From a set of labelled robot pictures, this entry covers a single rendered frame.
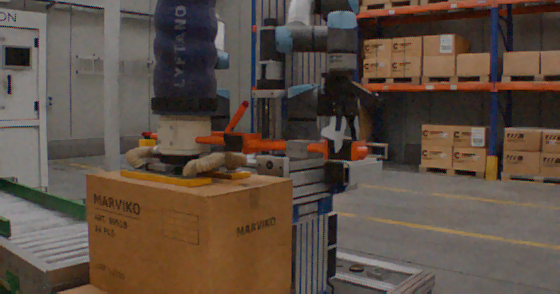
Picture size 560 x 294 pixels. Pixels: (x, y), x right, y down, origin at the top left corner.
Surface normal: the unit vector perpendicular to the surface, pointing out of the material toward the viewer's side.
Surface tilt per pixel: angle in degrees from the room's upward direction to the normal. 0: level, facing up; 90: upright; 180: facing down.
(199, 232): 90
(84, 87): 90
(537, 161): 90
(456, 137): 91
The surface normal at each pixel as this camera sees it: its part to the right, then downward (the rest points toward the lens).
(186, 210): -0.58, 0.05
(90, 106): 0.77, 0.06
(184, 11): 0.14, -0.15
